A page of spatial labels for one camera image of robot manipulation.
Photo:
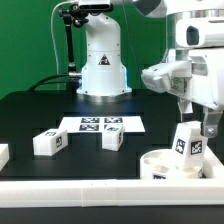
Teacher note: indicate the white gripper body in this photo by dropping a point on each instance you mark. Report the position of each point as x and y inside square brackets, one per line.
[196, 75]

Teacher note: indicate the white U-shaped fence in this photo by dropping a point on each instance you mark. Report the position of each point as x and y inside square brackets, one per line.
[87, 193]

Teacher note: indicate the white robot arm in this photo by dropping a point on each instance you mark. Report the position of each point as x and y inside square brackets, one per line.
[191, 24]

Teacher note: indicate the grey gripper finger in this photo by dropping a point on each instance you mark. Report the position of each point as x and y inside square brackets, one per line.
[211, 122]
[186, 110]

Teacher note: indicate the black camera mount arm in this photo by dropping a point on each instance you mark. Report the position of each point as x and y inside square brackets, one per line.
[72, 17]

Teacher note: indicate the white marker sheet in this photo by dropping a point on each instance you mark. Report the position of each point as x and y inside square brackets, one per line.
[97, 124]

